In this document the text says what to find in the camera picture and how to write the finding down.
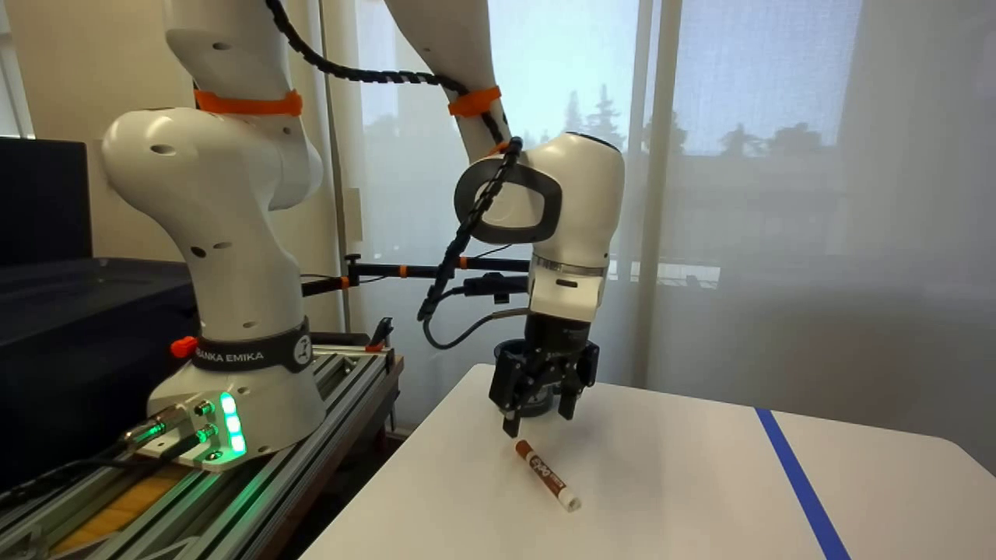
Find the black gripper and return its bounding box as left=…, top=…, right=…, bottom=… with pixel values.
left=489, top=310, right=605, bottom=440

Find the orange capped white marker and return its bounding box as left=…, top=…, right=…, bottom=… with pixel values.
left=510, top=434, right=586, bottom=514

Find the black clamp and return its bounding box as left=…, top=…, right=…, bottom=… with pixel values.
left=359, top=314, right=398, bottom=358

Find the blue tape stripe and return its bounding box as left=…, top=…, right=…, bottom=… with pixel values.
left=753, top=403, right=855, bottom=560

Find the wooden plank between rails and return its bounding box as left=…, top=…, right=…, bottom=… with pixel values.
left=50, top=464, right=173, bottom=557

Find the black cabinet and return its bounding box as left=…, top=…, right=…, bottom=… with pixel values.
left=0, top=259, right=200, bottom=492

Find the black monitor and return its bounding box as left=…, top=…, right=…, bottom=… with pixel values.
left=0, top=136, right=92, bottom=275

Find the thin black looped cable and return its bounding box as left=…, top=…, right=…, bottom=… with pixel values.
left=416, top=299, right=532, bottom=356

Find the black camera stand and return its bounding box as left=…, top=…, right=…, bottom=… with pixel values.
left=297, top=251, right=535, bottom=304

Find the white window frame post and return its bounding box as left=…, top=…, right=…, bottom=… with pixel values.
left=631, top=0, right=689, bottom=391

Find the orange strap on arm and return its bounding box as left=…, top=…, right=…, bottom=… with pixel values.
left=192, top=88, right=304, bottom=121
left=444, top=85, right=505, bottom=125

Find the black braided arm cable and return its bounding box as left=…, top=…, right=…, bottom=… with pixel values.
left=262, top=0, right=527, bottom=324

